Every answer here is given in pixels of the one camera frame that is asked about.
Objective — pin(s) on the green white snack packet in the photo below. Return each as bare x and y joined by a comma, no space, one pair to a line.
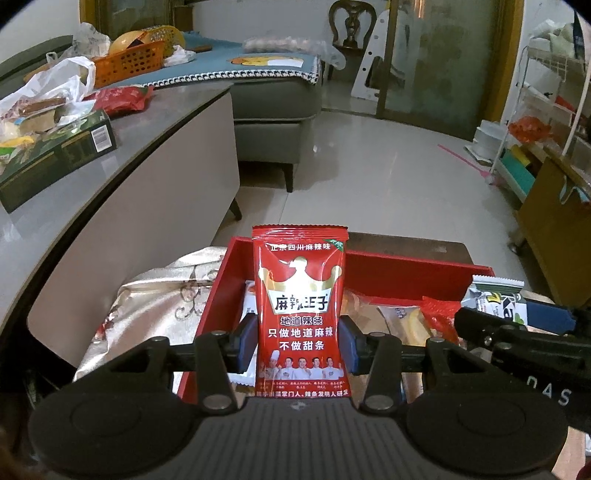
494,297

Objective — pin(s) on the red snack bag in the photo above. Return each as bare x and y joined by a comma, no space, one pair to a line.
120,99

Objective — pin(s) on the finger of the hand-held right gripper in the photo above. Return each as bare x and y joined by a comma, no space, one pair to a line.
549,318
498,334

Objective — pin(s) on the teal box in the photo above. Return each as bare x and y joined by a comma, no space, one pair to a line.
516,173

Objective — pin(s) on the glass sliding door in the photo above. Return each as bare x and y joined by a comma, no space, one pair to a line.
443,60

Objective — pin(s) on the dark wooden stool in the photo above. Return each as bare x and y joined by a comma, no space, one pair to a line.
406,249

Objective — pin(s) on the orange bag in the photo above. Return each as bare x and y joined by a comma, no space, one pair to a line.
530,129

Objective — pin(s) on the white plastic bag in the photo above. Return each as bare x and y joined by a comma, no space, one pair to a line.
51,81

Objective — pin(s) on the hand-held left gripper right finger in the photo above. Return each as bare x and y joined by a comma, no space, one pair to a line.
349,346

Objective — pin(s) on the packaged yellow waffle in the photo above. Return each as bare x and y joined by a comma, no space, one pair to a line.
406,323

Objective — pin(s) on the crumpled clear plastic bag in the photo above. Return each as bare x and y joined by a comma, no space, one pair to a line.
90,39

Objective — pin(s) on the orange plastic basket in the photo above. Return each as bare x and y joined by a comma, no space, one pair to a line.
129,62

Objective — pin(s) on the wooden chair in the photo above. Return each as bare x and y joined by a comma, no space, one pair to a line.
349,23

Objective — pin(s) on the teal sofa cover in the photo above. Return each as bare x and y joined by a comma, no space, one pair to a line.
221,69

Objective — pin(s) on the grey sofa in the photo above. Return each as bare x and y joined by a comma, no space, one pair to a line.
277,106

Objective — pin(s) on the white embroidered cloth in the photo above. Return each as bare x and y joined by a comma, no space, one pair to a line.
152,314

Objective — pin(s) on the dark green box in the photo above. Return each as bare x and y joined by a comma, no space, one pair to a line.
51,161

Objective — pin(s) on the white bucket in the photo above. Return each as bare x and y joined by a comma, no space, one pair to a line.
488,138

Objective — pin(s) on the small red snack packet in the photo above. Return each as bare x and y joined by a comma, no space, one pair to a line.
441,318

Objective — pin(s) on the white board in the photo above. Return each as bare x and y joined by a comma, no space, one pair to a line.
371,60

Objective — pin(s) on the red spicy strip packet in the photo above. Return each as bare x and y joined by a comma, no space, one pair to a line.
300,314

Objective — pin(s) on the wooden cabinet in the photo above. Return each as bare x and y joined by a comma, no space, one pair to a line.
554,230

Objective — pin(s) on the pink stick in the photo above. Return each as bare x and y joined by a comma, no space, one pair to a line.
461,160

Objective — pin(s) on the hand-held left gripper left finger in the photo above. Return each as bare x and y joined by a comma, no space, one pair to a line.
247,344

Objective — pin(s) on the red cardboard box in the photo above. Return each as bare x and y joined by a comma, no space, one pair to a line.
401,277

